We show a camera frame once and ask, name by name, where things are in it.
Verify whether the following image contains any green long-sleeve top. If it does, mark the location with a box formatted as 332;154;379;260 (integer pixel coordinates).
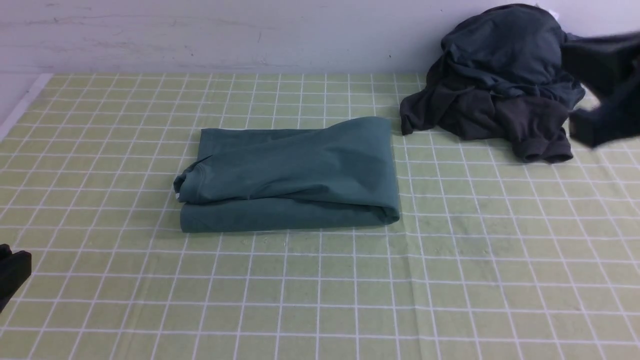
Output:
173;117;401;234

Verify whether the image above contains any green checkered tablecloth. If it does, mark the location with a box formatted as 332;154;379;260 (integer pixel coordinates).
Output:
0;73;640;360

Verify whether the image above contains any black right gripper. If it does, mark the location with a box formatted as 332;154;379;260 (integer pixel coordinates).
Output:
560;31;640;150

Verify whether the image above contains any dark teal crumpled garment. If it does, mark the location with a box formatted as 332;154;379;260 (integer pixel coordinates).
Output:
439;3;586;109

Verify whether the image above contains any dark grey crumpled garment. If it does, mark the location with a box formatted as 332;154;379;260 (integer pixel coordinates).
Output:
399;64;574;164

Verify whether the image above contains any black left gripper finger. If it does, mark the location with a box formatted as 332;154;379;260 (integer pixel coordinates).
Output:
0;244;32;313

